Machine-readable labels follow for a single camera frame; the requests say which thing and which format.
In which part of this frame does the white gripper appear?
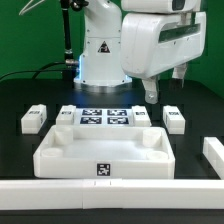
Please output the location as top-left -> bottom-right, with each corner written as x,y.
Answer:
121,12 -> 206,104

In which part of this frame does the white desk top tray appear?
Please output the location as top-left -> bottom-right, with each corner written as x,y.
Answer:
33,125 -> 175,179

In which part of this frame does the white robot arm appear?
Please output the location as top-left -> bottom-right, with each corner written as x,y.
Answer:
74,0 -> 206,104

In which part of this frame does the white right guide block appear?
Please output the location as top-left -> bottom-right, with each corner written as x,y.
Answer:
203,137 -> 224,180

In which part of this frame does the fiducial marker sheet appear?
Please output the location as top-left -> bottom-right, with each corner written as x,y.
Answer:
74,108 -> 133,126

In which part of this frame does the black hose cable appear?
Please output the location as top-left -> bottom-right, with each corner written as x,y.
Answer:
59,0 -> 90,67

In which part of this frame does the white front guide rail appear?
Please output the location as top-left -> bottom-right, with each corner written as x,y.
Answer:
0,179 -> 224,210

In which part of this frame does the black cable on table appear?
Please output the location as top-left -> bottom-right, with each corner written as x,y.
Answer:
0,61 -> 75,84

